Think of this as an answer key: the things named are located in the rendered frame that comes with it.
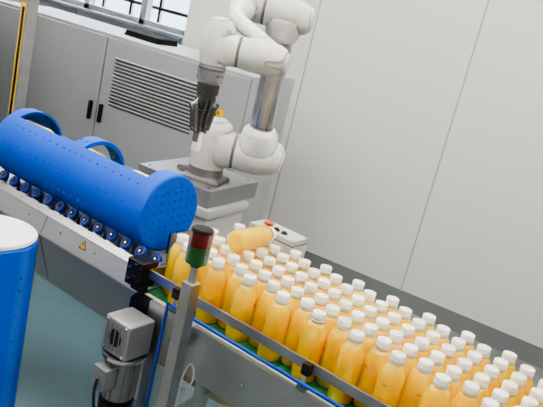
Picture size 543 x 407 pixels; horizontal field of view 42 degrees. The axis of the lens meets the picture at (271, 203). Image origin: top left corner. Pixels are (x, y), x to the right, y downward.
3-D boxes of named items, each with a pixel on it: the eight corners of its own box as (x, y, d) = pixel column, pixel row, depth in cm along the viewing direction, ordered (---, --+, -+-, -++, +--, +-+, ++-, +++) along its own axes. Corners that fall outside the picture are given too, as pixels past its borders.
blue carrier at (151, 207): (50, 168, 309) (54, 105, 300) (192, 242, 263) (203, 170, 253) (-10, 178, 287) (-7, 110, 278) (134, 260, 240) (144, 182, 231)
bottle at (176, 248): (157, 289, 231) (166, 237, 226) (172, 286, 237) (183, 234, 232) (170, 298, 227) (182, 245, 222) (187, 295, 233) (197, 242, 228)
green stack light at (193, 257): (195, 255, 196) (199, 239, 195) (212, 264, 193) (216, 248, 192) (179, 259, 191) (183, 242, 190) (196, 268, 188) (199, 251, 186)
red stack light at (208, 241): (199, 239, 195) (201, 226, 194) (216, 248, 192) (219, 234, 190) (183, 242, 190) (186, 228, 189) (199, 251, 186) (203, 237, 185)
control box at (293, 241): (260, 243, 267) (266, 218, 264) (302, 263, 257) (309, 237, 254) (244, 246, 259) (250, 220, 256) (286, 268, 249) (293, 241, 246)
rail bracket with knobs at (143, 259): (142, 280, 236) (148, 252, 233) (157, 288, 232) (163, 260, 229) (119, 285, 228) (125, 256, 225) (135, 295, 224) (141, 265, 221)
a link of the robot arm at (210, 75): (231, 69, 232) (228, 87, 233) (211, 63, 237) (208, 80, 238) (213, 67, 224) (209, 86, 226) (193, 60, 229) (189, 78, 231)
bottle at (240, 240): (247, 248, 220) (280, 240, 235) (239, 227, 221) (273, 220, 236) (231, 255, 224) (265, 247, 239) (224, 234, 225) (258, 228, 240)
